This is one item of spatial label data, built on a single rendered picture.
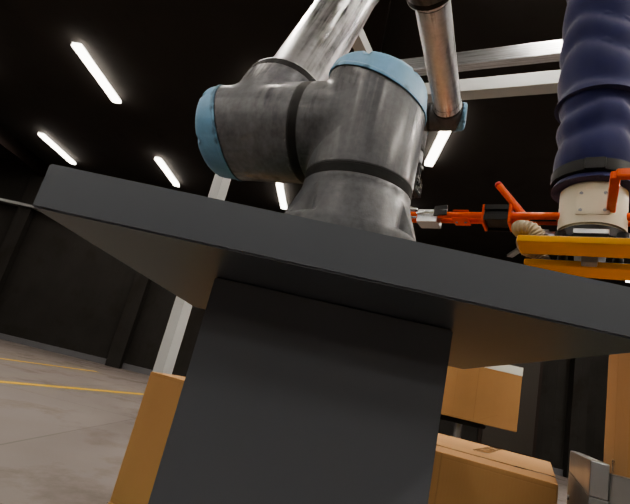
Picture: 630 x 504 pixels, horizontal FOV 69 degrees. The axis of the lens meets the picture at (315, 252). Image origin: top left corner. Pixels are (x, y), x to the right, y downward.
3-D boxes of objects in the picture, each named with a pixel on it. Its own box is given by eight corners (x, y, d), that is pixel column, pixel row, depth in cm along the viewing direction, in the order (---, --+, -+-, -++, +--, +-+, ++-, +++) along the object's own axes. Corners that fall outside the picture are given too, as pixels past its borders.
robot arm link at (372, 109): (402, 161, 54) (425, 36, 58) (274, 157, 60) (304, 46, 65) (421, 211, 67) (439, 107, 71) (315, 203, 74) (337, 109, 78)
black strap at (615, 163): (637, 205, 135) (637, 193, 136) (646, 166, 116) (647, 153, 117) (551, 205, 147) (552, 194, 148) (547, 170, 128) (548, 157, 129)
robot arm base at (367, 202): (434, 252, 52) (447, 173, 54) (270, 216, 52) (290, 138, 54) (397, 281, 70) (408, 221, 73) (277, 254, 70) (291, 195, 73)
